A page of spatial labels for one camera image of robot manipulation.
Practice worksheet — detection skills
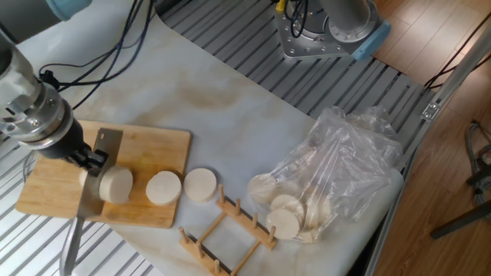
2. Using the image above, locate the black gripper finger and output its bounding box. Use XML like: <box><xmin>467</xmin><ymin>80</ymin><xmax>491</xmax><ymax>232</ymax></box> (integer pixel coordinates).
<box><xmin>75</xmin><ymin>153</ymin><xmax>105</xmax><ymax>178</ymax></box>
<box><xmin>87</xmin><ymin>149</ymin><xmax>110</xmax><ymax>166</ymax></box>

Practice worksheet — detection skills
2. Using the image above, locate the white radish slice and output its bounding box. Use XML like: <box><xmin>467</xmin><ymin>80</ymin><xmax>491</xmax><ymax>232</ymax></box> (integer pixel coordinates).
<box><xmin>305</xmin><ymin>197</ymin><xmax>333</xmax><ymax>230</ymax></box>
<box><xmin>145</xmin><ymin>170</ymin><xmax>183</xmax><ymax>207</ymax></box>
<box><xmin>183</xmin><ymin>167</ymin><xmax>218</xmax><ymax>203</ymax></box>
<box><xmin>248</xmin><ymin>173</ymin><xmax>278</xmax><ymax>205</ymax></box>
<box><xmin>297</xmin><ymin>228</ymin><xmax>321</xmax><ymax>245</ymax></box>
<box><xmin>98</xmin><ymin>166</ymin><xmax>134</xmax><ymax>205</ymax></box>
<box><xmin>269</xmin><ymin>193</ymin><xmax>306</xmax><ymax>223</ymax></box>
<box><xmin>265</xmin><ymin>208</ymin><xmax>302</xmax><ymax>241</ymax></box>

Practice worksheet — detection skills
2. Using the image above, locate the black cable bundle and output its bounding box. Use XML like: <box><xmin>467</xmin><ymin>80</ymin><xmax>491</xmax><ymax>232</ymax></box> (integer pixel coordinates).
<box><xmin>38</xmin><ymin>0</ymin><xmax>154</xmax><ymax>112</ymax></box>

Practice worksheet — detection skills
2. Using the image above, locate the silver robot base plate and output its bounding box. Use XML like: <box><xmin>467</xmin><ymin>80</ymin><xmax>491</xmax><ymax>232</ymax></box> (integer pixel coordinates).
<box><xmin>274</xmin><ymin>0</ymin><xmax>384</xmax><ymax>61</ymax></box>

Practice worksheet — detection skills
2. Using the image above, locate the silver corner bracket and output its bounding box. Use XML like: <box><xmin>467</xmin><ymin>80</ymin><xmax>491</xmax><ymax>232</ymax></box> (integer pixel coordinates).
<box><xmin>420</xmin><ymin>101</ymin><xmax>440</xmax><ymax>122</ymax></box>

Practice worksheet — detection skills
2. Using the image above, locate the aluminium frame beam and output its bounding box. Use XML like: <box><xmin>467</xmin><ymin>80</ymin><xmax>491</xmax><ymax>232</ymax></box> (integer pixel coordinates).
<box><xmin>363</xmin><ymin>22</ymin><xmax>491</xmax><ymax>276</ymax></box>

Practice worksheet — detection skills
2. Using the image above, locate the clear plastic bag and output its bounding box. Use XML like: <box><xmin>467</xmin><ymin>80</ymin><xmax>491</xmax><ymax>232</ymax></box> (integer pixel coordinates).
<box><xmin>247</xmin><ymin>105</ymin><xmax>406</xmax><ymax>245</ymax></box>

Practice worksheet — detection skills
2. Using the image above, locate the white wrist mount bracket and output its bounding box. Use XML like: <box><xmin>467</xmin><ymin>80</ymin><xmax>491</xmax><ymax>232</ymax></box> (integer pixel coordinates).
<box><xmin>0</xmin><ymin>49</ymin><xmax>43</xmax><ymax>116</ymax></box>

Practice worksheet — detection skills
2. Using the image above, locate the wooden peg rack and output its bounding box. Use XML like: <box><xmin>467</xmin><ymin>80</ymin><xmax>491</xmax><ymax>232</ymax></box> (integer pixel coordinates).
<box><xmin>179</xmin><ymin>185</ymin><xmax>278</xmax><ymax>276</ymax></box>

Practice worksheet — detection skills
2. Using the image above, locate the black metal stand leg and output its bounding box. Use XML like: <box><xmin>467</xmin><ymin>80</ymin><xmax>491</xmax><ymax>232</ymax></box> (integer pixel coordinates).
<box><xmin>430</xmin><ymin>164</ymin><xmax>491</xmax><ymax>241</ymax></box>

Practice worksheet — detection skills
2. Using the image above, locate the grey cable bundle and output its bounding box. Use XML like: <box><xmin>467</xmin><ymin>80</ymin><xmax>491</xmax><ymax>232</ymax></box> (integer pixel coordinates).
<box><xmin>463</xmin><ymin>120</ymin><xmax>491</xmax><ymax>208</ymax></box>

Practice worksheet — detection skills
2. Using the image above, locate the steel cleaver knife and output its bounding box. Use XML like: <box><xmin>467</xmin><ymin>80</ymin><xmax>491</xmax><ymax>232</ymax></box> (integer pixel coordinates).
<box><xmin>59</xmin><ymin>127</ymin><xmax>124</xmax><ymax>276</ymax></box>

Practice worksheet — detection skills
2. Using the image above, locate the black floor cable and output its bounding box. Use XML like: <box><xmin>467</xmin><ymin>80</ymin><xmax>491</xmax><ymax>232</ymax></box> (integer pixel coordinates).
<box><xmin>423</xmin><ymin>11</ymin><xmax>491</xmax><ymax>91</ymax></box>

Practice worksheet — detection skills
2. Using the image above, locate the bamboo cutting board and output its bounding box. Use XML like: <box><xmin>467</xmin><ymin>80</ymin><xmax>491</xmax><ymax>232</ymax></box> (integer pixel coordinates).
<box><xmin>15</xmin><ymin>119</ymin><xmax>192</xmax><ymax>229</ymax></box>

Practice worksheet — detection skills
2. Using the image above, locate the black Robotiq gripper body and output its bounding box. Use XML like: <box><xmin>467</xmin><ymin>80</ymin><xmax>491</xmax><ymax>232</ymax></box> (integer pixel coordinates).
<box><xmin>38</xmin><ymin>119</ymin><xmax>93</xmax><ymax>160</ymax></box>

